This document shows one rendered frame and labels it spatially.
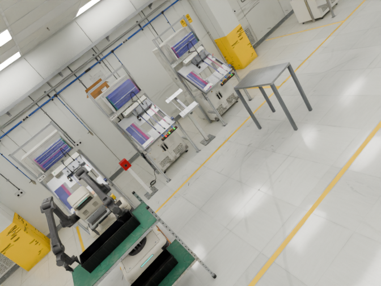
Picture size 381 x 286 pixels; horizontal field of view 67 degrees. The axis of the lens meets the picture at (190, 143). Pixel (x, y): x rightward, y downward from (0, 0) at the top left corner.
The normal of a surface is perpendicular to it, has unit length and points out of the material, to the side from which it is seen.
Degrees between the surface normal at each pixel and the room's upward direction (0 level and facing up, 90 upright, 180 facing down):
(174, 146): 90
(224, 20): 90
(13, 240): 90
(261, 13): 90
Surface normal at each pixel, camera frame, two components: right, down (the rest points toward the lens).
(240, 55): 0.45, 0.14
